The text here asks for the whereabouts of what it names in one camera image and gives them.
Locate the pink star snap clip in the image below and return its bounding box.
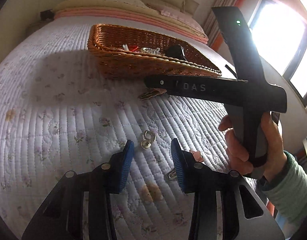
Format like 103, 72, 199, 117
167, 149, 204, 181

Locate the clear bead necklace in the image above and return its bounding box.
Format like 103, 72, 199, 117
139, 47, 162, 55

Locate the black hair scrunchie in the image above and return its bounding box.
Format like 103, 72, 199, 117
165, 44, 187, 61

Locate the green right sleeve forearm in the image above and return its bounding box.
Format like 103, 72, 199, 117
259, 151, 307, 235

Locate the person's right hand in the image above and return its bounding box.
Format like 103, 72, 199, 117
218, 113, 287, 182

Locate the brown wicker basket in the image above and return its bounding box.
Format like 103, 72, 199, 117
87, 24, 222, 79

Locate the pink folded blanket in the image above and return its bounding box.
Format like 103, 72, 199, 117
55, 7, 209, 44

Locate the window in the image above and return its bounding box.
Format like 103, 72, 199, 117
249, 0, 307, 107

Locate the quilted floral bedspread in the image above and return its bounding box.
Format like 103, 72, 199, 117
0, 16, 229, 239

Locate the beige pink curtain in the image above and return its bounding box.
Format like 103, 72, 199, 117
203, 0, 244, 51

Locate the dark bedside object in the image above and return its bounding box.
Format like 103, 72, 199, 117
40, 10, 54, 21

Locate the black strap on bed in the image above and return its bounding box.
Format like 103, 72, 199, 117
224, 64, 238, 79

